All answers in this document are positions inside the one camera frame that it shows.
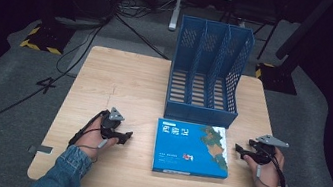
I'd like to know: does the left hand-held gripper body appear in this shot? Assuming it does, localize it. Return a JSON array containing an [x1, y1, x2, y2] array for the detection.
[[98, 105, 127, 142]]

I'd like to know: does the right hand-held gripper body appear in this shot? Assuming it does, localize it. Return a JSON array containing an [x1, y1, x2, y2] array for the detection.
[[248, 132, 292, 170]]

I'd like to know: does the blue book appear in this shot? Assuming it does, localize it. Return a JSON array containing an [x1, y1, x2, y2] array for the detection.
[[149, 116, 237, 184]]

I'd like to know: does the blue plastic file rack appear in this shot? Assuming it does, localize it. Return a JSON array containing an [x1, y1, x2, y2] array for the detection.
[[161, 13, 258, 133]]

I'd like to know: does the person's left hand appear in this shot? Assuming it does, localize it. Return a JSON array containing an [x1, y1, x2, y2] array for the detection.
[[71, 113, 123, 164]]

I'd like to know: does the person's right hand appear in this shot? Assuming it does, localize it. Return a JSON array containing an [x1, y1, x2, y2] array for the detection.
[[238, 141, 288, 187]]

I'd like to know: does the black yellow striped stand base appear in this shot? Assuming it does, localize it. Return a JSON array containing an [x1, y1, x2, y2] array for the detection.
[[251, 60, 302, 97], [18, 17, 76, 58]]

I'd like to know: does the black slanted pole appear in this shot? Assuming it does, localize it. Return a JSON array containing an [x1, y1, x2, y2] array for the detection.
[[273, 0, 333, 68]]

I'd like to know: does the black chair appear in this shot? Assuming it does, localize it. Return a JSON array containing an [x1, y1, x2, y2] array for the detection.
[[213, 0, 289, 64]]

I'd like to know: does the grey left gripper cable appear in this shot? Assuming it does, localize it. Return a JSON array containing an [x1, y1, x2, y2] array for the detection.
[[73, 133, 110, 166]]

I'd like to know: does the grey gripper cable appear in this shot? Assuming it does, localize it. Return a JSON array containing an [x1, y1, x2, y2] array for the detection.
[[73, 133, 110, 166], [252, 163, 284, 187]]

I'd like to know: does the grey right gripper cable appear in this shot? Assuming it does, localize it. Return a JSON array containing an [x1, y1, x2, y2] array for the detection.
[[252, 163, 284, 187]]

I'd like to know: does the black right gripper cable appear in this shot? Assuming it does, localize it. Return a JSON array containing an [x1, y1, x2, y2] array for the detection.
[[256, 144, 297, 187]]

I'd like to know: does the grey metal table bracket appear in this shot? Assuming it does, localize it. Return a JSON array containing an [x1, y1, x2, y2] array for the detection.
[[26, 142, 55, 158]]

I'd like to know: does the thin black looped floor cable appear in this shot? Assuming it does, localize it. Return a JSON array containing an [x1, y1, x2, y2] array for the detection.
[[53, 21, 99, 81]]

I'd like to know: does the long black floor cable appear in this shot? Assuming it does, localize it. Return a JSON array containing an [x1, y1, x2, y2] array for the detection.
[[0, 0, 118, 185]]

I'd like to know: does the white desk frame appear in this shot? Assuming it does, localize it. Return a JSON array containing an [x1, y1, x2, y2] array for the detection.
[[166, 0, 239, 42]]

